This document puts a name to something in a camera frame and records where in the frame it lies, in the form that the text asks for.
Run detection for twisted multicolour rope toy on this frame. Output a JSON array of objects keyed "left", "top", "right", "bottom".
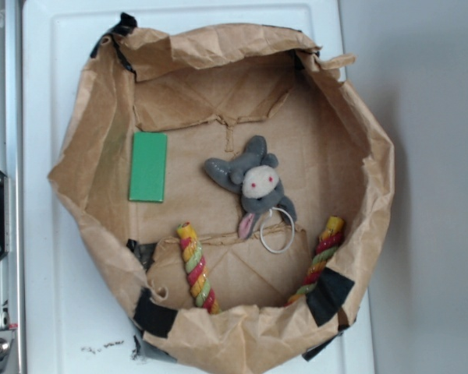
[{"left": 176, "top": 216, "right": 345, "bottom": 315}]

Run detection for brown paper bag bin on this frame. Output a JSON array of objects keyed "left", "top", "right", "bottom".
[{"left": 48, "top": 23, "right": 395, "bottom": 373}]

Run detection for gray plush animal toy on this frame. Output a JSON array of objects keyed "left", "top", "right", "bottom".
[{"left": 204, "top": 136, "right": 297, "bottom": 239}]

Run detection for white plastic tray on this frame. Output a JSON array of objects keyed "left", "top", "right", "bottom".
[{"left": 21, "top": 0, "right": 377, "bottom": 374}]

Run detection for green rectangular block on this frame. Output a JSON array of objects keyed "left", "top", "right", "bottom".
[{"left": 129, "top": 132, "right": 168, "bottom": 203}]

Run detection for aluminium frame rail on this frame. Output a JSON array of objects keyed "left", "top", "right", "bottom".
[{"left": 0, "top": 1, "right": 27, "bottom": 373}]

